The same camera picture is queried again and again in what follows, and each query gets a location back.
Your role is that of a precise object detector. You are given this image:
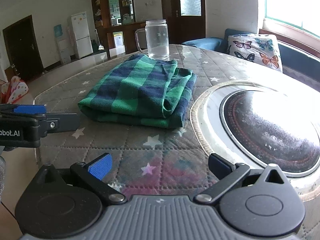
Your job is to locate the blue corner sofa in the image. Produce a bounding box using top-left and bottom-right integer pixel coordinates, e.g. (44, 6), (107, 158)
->
(183, 29), (319, 90)

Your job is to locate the dark wooden shelf cabinet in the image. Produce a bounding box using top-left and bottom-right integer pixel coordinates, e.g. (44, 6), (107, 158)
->
(91, 0), (145, 59)

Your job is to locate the white refrigerator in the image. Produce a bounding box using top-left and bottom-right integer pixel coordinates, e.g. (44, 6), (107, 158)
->
(70, 12), (93, 59)

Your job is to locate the clear glass mug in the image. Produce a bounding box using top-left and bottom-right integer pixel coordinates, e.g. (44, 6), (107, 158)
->
(135, 19), (170, 61)

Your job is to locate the grey quilted star table cover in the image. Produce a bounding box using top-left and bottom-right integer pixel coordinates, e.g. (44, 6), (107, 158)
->
(35, 45), (319, 196)

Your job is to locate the window with green frame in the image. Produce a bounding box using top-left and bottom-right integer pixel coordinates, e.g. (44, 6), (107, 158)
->
(261, 0), (319, 50)

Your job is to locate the dark wooden door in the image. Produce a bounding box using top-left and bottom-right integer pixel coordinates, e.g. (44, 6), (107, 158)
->
(162, 0), (206, 44)

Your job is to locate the butterfly print pillow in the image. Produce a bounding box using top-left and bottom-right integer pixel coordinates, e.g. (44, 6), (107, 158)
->
(228, 34), (283, 73)

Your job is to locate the water dispenser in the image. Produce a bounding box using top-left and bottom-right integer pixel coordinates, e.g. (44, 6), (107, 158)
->
(54, 24), (71, 65)

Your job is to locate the green plaid flannel garment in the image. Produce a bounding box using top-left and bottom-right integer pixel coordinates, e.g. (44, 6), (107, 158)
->
(78, 54), (197, 129)

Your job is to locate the dark entrance door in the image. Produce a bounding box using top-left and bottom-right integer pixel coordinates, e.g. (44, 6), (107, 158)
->
(3, 15), (44, 81)

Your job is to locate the polka dot bag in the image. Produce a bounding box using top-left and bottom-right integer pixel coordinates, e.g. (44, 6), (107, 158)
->
(1, 76), (29, 104)

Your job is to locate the round built-in induction cooker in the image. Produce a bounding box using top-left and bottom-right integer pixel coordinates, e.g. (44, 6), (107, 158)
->
(190, 80), (319, 202)

